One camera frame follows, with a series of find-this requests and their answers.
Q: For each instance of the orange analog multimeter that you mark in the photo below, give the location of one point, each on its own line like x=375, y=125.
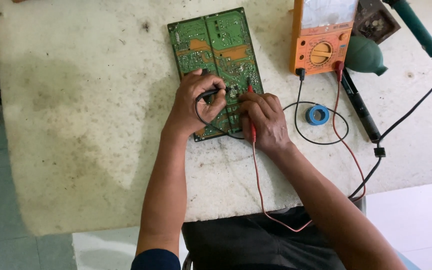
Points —
x=319, y=52

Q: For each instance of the person's dark trousers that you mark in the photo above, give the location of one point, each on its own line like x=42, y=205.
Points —
x=257, y=243

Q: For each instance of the person's right hand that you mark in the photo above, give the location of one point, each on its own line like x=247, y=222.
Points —
x=270, y=125

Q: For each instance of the brown soldering iron stand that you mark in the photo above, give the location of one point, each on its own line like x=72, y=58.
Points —
x=375, y=22

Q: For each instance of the black desoldering pump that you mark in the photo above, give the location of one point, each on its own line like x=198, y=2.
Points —
x=362, y=110

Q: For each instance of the person's blue sleeve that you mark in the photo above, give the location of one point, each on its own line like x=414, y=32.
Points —
x=156, y=260

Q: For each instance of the green rubber blower bulb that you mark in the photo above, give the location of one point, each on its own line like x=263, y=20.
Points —
x=362, y=56

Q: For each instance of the red multimeter probe lead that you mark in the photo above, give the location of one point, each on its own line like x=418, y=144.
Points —
x=253, y=129

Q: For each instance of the black multimeter probe lead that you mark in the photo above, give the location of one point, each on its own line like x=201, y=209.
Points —
x=208, y=92

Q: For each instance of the green circuit board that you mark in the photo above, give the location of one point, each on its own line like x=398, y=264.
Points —
x=219, y=41

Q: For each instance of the person's left hand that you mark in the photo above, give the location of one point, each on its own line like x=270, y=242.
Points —
x=188, y=105

